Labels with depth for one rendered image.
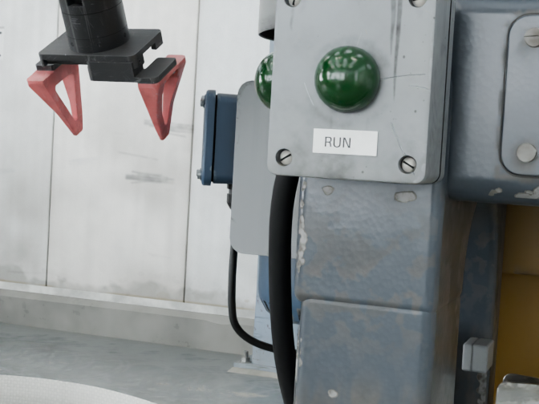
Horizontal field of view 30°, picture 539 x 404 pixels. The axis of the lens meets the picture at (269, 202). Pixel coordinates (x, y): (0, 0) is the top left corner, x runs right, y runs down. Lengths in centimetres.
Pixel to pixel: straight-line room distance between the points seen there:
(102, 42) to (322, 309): 49
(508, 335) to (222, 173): 32
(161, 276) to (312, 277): 586
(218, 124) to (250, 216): 9
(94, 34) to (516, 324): 45
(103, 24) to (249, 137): 17
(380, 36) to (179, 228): 585
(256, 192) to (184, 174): 532
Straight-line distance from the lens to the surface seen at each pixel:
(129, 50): 94
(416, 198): 49
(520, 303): 79
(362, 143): 45
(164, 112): 98
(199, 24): 628
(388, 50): 45
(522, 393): 66
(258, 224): 94
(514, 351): 80
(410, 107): 45
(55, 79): 100
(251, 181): 94
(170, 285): 634
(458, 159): 50
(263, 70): 48
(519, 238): 73
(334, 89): 44
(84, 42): 95
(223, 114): 96
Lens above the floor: 125
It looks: 3 degrees down
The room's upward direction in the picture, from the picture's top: 3 degrees clockwise
